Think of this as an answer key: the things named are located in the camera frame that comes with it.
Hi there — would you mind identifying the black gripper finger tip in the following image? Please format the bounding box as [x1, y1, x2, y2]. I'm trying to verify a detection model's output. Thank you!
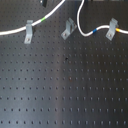
[41, 0, 47, 7]

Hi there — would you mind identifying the left grey cable clip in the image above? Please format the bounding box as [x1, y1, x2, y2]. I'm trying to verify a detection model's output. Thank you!
[24, 20, 33, 44]

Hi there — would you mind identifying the grey cable clip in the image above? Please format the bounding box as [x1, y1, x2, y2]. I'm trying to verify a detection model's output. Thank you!
[24, 20, 33, 44]
[61, 18, 77, 40]
[106, 18, 118, 40]

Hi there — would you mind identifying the middle grey cable clip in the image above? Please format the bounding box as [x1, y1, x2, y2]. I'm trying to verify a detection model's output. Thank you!
[61, 18, 77, 40]

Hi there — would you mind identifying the white cable with coloured bands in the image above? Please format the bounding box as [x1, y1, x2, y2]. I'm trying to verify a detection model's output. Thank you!
[0, 0, 128, 37]

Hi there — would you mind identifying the right grey cable clip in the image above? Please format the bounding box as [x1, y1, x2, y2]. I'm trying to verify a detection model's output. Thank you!
[106, 18, 118, 40]

